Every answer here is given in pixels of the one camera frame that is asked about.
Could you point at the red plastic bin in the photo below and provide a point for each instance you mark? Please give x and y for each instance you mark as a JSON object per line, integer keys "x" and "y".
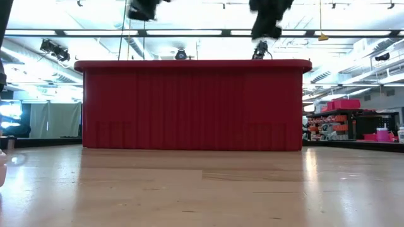
{"x": 192, "y": 107}

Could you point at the small red storage bin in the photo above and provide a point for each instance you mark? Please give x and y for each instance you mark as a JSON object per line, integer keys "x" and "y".
{"x": 328, "y": 106}

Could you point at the black pegboard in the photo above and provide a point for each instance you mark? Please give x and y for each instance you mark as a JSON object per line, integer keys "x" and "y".
{"x": 369, "y": 123}

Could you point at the black dome lamp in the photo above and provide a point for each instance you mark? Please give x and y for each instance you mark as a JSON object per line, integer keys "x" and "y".
{"x": 382, "y": 57}

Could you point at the black mounted camera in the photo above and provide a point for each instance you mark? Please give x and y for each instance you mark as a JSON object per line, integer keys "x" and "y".
{"x": 260, "y": 50}

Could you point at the black parts shelf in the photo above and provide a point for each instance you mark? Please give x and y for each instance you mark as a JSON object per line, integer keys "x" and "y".
{"x": 328, "y": 126}

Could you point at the large red storage bin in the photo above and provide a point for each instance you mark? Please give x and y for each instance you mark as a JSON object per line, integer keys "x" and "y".
{"x": 346, "y": 104}

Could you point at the black light track bar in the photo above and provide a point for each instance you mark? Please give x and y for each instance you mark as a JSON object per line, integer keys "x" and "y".
{"x": 142, "y": 32}

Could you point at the grey curtain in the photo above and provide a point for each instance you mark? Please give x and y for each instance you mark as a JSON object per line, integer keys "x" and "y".
{"x": 55, "y": 119}

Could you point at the yellow hanging plug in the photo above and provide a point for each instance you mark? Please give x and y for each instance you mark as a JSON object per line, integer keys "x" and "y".
{"x": 323, "y": 38}

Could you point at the pink plastic container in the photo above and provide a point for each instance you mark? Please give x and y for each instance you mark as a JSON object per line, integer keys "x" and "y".
{"x": 382, "y": 135}

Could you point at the red tray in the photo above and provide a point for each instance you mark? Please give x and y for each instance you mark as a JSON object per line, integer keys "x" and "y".
{"x": 370, "y": 137}

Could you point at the metal cup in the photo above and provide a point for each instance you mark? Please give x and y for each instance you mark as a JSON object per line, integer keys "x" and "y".
{"x": 11, "y": 144}

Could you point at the black spotlight cluster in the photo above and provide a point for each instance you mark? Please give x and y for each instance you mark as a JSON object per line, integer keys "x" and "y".
{"x": 55, "y": 50}

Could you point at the white bottle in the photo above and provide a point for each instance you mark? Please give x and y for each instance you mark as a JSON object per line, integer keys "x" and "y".
{"x": 401, "y": 135}

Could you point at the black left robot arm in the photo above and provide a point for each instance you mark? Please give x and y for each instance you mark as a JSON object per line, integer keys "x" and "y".
{"x": 4, "y": 38}

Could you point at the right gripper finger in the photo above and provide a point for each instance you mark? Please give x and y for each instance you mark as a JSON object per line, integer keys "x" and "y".
{"x": 259, "y": 29}
{"x": 274, "y": 29}

